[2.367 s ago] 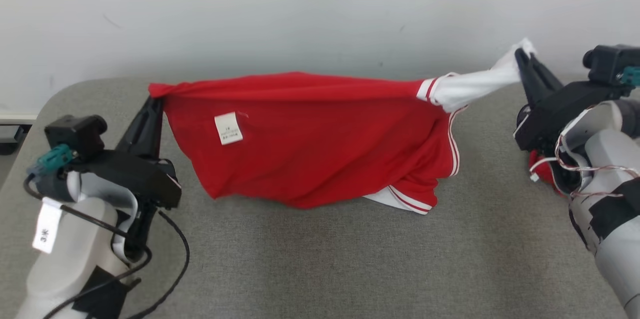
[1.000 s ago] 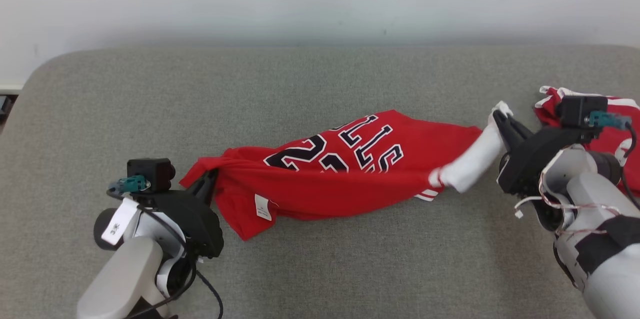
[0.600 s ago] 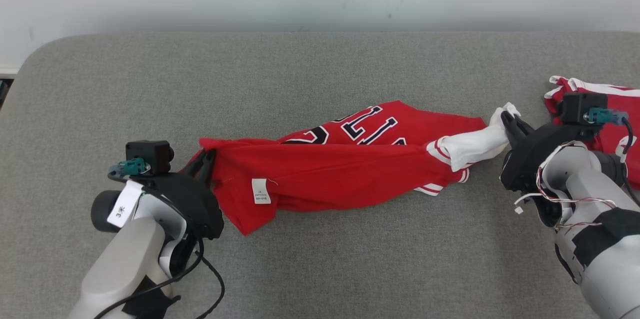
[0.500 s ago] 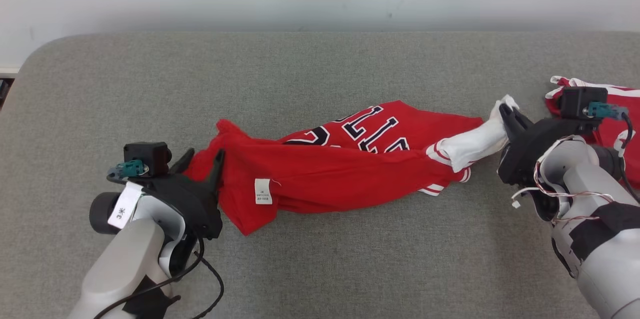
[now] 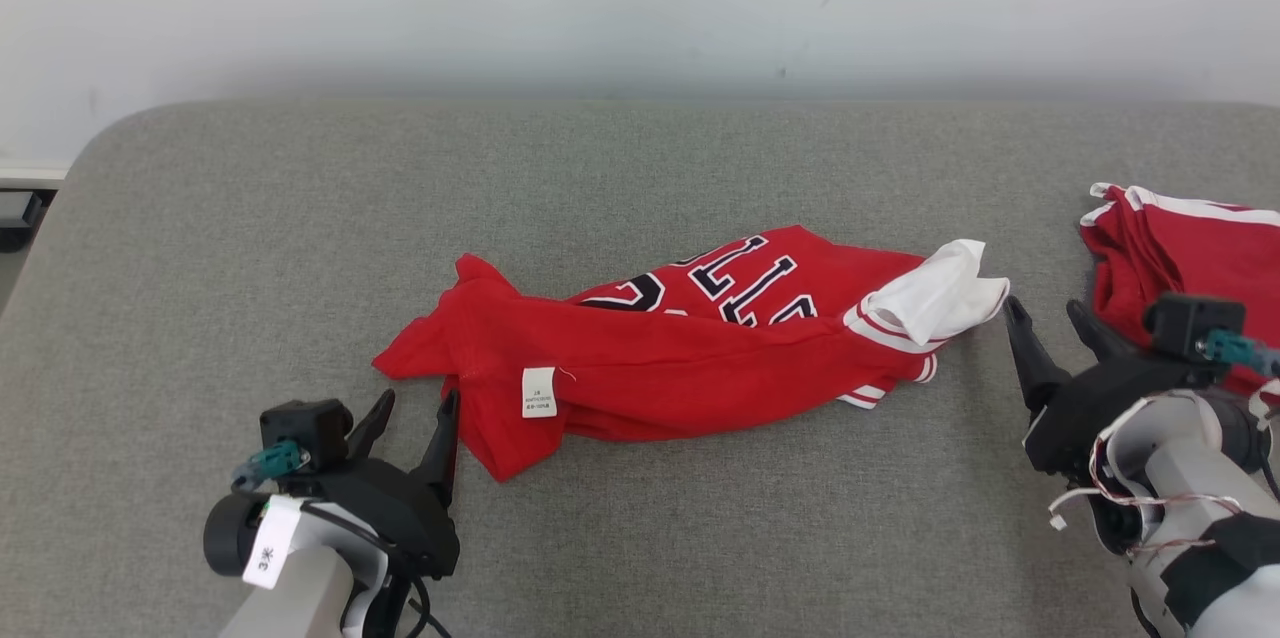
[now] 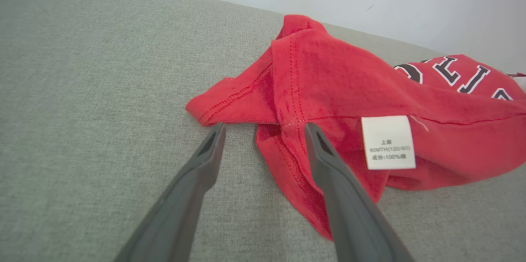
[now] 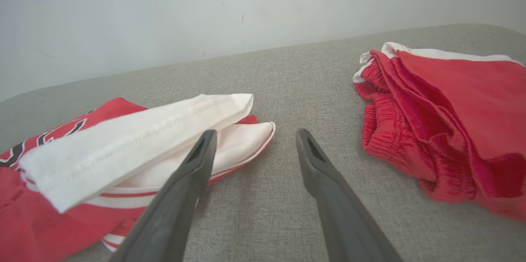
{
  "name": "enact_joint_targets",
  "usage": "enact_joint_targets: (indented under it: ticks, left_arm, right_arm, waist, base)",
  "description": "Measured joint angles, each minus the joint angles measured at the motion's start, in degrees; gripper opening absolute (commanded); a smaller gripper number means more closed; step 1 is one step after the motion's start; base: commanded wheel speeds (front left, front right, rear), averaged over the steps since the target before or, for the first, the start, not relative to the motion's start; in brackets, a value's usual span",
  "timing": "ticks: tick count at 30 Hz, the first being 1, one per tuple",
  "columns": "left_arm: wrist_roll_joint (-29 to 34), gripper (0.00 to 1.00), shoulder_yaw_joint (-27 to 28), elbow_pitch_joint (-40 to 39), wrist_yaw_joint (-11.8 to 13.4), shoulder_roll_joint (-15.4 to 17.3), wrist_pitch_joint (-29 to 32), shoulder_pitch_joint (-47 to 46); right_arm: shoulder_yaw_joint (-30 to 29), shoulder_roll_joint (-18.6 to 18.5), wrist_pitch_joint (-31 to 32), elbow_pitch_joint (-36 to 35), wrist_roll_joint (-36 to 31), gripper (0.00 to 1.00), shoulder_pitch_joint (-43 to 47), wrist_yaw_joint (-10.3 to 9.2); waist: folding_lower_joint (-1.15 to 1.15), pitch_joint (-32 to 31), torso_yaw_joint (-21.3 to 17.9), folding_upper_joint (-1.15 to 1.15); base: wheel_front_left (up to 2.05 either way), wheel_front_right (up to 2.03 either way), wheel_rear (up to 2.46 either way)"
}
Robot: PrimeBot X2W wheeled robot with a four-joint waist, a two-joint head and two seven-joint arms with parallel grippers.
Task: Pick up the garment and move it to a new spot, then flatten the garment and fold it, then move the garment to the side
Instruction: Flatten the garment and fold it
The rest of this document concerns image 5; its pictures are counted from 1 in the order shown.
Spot black low box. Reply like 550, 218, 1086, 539
0, 190, 46, 254

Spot thin red white wire bundle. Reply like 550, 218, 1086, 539
1048, 396, 1243, 559

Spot teal camera connector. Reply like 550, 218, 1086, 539
232, 440, 311, 496
1198, 330, 1280, 379

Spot teal right camera connector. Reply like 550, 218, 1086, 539
1198, 330, 1280, 379

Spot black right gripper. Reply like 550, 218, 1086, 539
1003, 295, 1216, 479

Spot red shorts white waistband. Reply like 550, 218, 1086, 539
1078, 182, 1280, 399

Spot grey fabric sofa cushion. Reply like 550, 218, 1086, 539
0, 98, 1280, 638

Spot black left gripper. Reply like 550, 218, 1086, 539
300, 388, 461, 579

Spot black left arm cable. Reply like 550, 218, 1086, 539
300, 503, 453, 638

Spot teal left camera connector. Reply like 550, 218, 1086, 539
232, 440, 311, 496

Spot red Bulls jersey white sleeves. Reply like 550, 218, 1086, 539
372, 224, 1011, 484

